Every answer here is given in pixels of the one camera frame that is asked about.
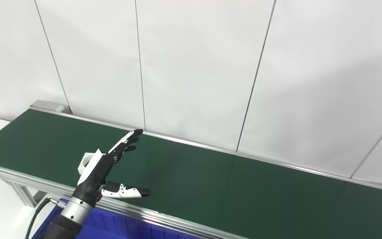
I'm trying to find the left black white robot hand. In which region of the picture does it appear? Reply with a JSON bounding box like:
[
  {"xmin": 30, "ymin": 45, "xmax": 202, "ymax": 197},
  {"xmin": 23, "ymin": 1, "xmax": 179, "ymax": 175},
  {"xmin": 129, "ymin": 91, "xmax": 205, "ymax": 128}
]
[{"xmin": 73, "ymin": 129, "xmax": 152, "ymax": 208}]

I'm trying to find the white square part with hole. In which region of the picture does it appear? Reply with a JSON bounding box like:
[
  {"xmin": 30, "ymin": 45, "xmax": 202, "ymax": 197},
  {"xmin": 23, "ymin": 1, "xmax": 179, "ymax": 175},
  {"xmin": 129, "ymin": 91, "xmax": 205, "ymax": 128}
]
[{"xmin": 78, "ymin": 149, "xmax": 104, "ymax": 175}]

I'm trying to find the blue plastic bin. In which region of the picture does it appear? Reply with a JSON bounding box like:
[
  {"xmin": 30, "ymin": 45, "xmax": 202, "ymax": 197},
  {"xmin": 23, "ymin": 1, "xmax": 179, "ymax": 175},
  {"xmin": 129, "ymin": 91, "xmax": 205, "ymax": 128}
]
[{"xmin": 31, "ymin": 199, "xmax": 208, "ymax": 239}]

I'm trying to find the green conveyor belt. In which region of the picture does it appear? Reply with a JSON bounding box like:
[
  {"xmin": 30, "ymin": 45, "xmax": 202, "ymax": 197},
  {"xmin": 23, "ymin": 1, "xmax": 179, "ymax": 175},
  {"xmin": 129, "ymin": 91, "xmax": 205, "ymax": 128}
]
[
  {"xmin": 0, "ymin": 106, "xmax": 382, "ymax": 239},
  {"xmin": 0, "ymin": 110, "xmax": 382, "ymax": 239}
]

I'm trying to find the aluminium conveyor leg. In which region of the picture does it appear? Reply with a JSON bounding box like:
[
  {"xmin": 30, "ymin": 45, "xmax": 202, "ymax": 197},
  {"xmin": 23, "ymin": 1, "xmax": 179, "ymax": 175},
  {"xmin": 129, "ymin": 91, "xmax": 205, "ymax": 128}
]
[{"xmin": 7, "ymin": 181, "xmax": 45, "ymax": 208}]

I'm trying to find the grey conveyor end housing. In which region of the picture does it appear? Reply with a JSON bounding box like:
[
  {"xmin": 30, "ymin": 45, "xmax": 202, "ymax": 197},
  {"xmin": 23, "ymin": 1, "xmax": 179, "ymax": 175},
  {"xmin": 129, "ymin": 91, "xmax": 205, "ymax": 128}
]
[{"xmin": 30, "ymin": 100, "xmax": 71, "ymax": 114}]

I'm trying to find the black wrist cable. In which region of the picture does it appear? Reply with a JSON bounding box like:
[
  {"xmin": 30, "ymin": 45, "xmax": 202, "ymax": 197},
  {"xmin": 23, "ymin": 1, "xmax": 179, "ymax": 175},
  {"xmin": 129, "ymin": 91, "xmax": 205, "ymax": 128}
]
[{"xmin": 25, "ymin": 197, "xmax": 67, "ymax": 239}]

